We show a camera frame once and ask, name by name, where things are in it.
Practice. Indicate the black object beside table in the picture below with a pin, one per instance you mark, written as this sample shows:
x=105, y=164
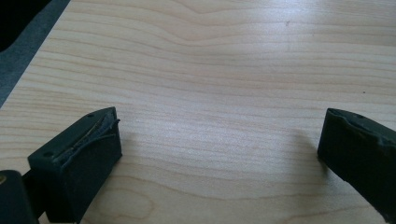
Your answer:
x=14, y=20

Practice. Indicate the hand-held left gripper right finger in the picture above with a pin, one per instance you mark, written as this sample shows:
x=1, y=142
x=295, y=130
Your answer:
x=358, y=152

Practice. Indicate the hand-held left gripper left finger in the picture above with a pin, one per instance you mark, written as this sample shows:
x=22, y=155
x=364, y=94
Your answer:
x=77, y=161

